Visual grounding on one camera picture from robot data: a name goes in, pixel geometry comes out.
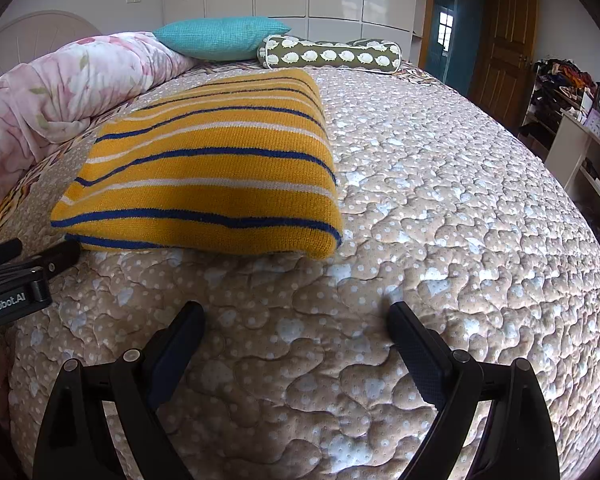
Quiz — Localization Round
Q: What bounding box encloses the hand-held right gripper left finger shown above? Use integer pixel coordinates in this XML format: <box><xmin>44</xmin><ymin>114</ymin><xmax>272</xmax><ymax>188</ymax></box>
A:
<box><xmin>32</xmin><ymin>301</ymin><xmax>206</xmax><ymax>480</ymax></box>

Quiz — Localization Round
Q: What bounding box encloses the green patterned bolster pillow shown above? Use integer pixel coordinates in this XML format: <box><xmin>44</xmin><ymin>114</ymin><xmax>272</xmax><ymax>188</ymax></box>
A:
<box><xmin>257</xmin><ymin>34</ymin><xmax>403</xmax><ymax>76</ymax></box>

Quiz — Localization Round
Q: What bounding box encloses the pink padded headboard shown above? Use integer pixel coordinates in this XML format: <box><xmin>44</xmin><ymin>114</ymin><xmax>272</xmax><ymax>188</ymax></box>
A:
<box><xmin>0</xmin><ymin>10</ymin><xmax>103</xmax><ymax>68</ymax></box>

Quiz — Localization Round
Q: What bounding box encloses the yellow striped knit sweater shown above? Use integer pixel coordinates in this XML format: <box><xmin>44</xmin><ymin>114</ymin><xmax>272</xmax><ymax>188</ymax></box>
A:
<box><xmin>50</xmin><ymin>69</ymin><xmax>344</xmax><ymax>261</ymax></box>

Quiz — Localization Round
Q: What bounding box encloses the shelf with clothes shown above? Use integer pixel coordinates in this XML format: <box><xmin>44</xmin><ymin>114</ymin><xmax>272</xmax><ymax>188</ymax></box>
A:
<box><xmin>517</xmin><ymin>57</ymin><xmax>597</xmax><ymax>161</ymax></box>

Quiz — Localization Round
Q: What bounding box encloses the white cabinet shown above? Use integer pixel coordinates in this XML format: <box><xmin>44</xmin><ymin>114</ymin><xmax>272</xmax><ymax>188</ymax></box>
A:
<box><xmin>545</xmin><ymin>110</ymin><xmax>600</xmax><ymax>266</ymax></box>

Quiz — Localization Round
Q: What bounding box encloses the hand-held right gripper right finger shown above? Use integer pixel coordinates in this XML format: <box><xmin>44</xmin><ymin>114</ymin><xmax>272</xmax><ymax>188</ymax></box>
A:
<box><xmin>387</xmin><ymin>301</ymin><xmax>561</xmax><ymax>480</ymax></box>

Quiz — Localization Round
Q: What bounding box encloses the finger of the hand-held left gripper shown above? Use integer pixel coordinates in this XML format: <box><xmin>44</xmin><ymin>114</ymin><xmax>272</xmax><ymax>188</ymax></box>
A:
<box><xmin>0</xmin><ymin>241</ymin><xmax>82</xmax><ymax>283</ymax></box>
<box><xmin>0</xmin><ymin>238</ymin><xmax>24</xmax><ymax>268</ymax></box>

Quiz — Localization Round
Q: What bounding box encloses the blue glass door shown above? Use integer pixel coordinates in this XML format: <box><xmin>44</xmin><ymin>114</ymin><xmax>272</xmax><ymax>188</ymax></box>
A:
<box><xmin>422</xmin><ymin>0</ymin><xmax>496</xmax><ymax>92</ymax></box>

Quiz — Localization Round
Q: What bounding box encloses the pink floral quilt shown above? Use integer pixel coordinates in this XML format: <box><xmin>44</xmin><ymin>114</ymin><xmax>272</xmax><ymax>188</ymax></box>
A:
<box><xmin>0</xmin><ymin>31</ymin><xmax>197</xmax><ymax>211</ymax></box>

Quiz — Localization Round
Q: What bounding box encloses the beige quilted bedspread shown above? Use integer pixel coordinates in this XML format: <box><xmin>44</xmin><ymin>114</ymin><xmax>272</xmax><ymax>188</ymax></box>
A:
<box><xmin>0</xmin><ymin>57</ymin><xmax>600</xmax><ymax>480</ymax></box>

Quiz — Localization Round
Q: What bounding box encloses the wooden door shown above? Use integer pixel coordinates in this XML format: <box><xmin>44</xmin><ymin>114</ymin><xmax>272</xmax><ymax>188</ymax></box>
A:
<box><xmin>467</xmin><ymin>0</ymin><xmax>540</xmax><ymax>136</ymax></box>

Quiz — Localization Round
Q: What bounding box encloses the teal pillow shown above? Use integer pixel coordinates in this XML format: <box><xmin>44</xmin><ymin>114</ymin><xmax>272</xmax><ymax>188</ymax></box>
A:
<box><xmin>152</xmin><ymin>16</ymin><xmax>292</xmax><ymax>62</ymax></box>

